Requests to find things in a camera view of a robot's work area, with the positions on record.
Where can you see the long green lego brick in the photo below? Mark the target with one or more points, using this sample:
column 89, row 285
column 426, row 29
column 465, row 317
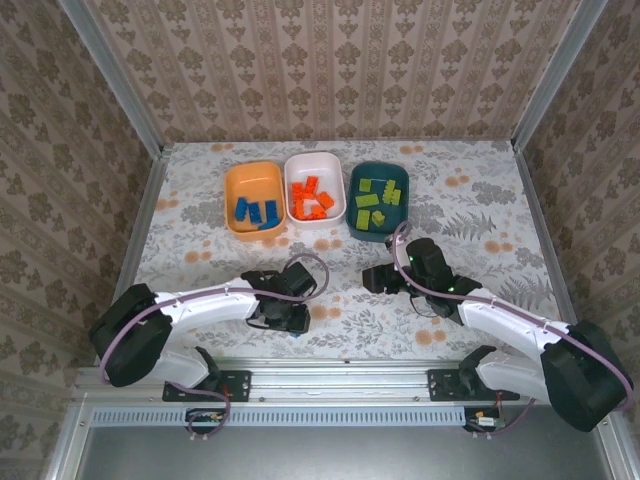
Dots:
column 367, row 200
column 366, row 185
column 387, row 192

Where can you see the thin orange lego brick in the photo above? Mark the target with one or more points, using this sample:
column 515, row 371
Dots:
column 316, row 214

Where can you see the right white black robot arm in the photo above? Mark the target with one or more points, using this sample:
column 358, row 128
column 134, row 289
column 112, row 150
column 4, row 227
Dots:
column 500, row 320

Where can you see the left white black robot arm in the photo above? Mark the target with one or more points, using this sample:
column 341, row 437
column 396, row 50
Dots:
column 215, row 305

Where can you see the dark teal plastic container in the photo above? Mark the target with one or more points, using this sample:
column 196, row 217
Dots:
column 382, row 172

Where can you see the small circuit board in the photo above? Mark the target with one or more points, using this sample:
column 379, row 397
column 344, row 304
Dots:
column 487, row 421
column 206, row 416

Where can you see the orange plastic container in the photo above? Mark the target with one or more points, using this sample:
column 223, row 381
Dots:
column 252, row 180

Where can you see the white plastic container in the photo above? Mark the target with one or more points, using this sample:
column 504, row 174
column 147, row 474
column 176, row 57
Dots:
column 315, row 165

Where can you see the floral patterned table cover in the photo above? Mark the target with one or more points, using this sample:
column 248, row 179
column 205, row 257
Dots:
column 210, row 175

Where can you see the grey metal panel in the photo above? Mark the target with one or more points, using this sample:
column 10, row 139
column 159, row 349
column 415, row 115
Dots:
column 350, row 455

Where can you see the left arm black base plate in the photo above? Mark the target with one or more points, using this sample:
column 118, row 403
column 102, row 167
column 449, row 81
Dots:
column 237, row 385

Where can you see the long aluminium mounting rail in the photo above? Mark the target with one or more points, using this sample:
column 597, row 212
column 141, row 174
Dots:
column 340, row 380

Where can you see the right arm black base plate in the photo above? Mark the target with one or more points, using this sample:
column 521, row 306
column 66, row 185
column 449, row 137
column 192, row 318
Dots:
column 440, row 385

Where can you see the aluminium table side rail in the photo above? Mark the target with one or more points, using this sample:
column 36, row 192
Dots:
column 544, row 235
column 145, row 215

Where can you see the aluminium frame post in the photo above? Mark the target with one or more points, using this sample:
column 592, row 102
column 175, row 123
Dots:
column 555, row 75
column 115, row 80

